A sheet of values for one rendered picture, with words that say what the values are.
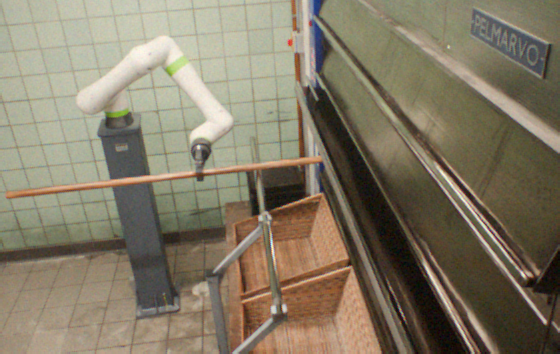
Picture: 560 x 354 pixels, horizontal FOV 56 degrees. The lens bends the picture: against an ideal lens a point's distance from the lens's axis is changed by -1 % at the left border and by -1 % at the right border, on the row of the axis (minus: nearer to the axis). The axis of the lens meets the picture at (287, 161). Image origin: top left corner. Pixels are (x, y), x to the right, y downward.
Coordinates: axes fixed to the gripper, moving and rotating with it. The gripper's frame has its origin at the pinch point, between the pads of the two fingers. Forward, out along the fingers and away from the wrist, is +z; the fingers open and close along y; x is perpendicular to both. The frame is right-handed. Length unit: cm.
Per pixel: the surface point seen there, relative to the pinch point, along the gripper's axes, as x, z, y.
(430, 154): -57, 107, -54
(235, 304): -8, 14, 61
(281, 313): -25, 87, 2
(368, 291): -58, 57, 24
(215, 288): -2.9, 38.6, 30.1
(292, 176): -44, -50, 34
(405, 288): -52, 109, -22
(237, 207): -12, -68, 61
